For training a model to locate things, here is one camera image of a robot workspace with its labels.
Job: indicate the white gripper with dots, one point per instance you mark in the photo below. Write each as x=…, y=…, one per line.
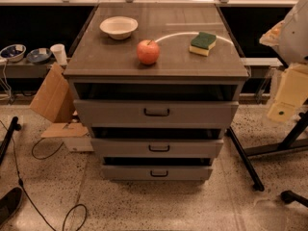
x=295, y=38

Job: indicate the grey top drawer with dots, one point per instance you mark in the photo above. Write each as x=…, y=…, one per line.
x=156, y=114

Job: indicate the grey drawer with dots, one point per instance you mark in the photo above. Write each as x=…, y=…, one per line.
x=152, y=148
x=156, y=114
x=156, y=173

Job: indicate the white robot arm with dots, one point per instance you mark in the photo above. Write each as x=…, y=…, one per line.
x=289, y=39

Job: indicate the grey drawer cabinet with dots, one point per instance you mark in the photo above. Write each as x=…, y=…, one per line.
x=157, y=85

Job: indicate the grey bottom drawer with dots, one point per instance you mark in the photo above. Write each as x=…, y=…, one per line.
x=156, y=173

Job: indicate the grey middle drawer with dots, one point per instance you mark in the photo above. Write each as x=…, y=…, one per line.
x=152, y=148

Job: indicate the green yellow sponge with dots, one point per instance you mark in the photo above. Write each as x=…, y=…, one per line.
x=203, y=43

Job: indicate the black caster foot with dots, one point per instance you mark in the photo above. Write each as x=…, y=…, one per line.
x=288, y=197

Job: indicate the red apple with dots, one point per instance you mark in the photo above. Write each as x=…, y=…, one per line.
x=148, y=51

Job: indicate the white bowl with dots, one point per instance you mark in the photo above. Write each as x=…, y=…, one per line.
x=119, y=27

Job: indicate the white paper cup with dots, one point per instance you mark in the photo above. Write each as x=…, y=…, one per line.
x=58, y=51

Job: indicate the brown cardboard box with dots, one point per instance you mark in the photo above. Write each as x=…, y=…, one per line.
x=54, y=102

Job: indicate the blue bowl right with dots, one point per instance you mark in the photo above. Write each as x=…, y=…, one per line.
x=39, y=56

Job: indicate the grey side shelf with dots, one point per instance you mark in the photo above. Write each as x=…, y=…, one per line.
x=25, y=69

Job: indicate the black pole left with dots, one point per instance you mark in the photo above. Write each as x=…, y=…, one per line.
x=14, y=126

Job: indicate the blue patterned bowl left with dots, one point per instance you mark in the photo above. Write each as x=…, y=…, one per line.
x=13, y=53

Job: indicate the black shoe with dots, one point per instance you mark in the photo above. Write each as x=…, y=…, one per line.
x=9, y=204

